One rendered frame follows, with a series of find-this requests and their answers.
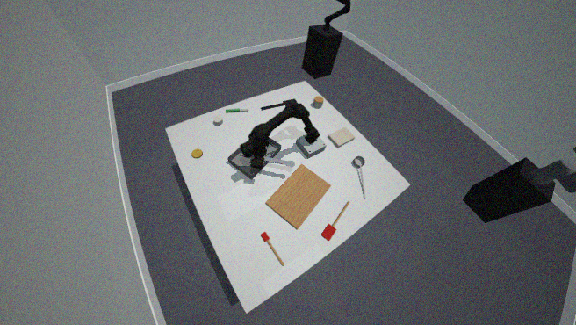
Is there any tan flat round disc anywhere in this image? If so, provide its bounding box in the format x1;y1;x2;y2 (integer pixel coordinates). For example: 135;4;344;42
191;149;203;158

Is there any wooden board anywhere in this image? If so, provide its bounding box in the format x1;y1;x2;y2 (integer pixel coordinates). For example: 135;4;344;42
265;164;332;230

